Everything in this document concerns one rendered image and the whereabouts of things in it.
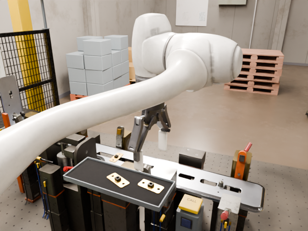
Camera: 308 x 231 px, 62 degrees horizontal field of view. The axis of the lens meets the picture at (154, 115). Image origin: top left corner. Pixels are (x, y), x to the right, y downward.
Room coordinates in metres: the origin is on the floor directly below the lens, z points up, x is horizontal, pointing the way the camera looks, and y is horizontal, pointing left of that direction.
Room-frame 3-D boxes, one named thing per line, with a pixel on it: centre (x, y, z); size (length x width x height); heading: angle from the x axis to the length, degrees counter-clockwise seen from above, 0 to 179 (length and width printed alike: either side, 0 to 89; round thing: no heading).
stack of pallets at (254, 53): (5.82, -2.23, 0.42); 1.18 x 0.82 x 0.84; 69
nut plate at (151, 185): (0.70, 0.01, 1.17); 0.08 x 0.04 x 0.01; 58
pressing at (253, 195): (1.13, 0.17, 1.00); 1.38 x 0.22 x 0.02; 65
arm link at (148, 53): (0.69, 0.00, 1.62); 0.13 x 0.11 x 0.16; 52
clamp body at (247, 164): (1.07, -0.43, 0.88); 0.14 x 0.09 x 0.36; 155
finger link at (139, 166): (0.64, 0.04, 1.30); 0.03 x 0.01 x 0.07; 57
